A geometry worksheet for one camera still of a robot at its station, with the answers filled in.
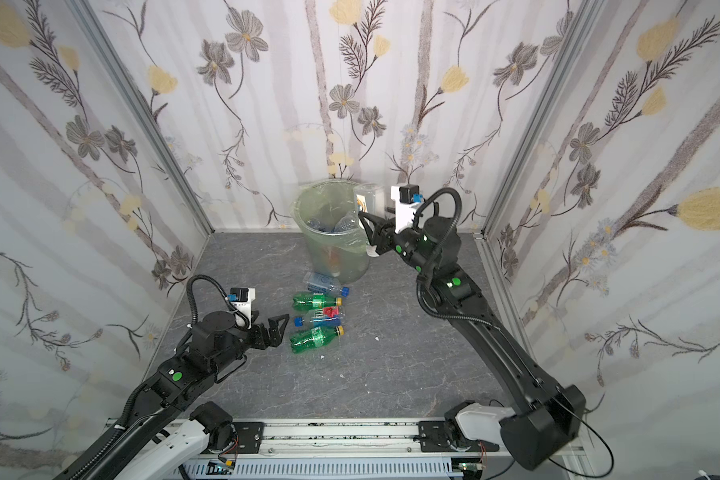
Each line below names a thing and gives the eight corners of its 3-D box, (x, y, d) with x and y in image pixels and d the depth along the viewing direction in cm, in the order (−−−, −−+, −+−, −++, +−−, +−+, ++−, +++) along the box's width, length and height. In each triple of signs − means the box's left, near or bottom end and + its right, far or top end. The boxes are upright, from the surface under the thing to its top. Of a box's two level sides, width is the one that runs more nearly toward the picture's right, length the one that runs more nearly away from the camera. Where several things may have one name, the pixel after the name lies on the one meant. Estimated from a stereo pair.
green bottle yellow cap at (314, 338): (295, 358, 89) (291, 351, 85) (291, 345, 92) (288, 336, 87) (346, 340, 93) (345, 332, 88) (341, 327, 96) (340, 319, 91)
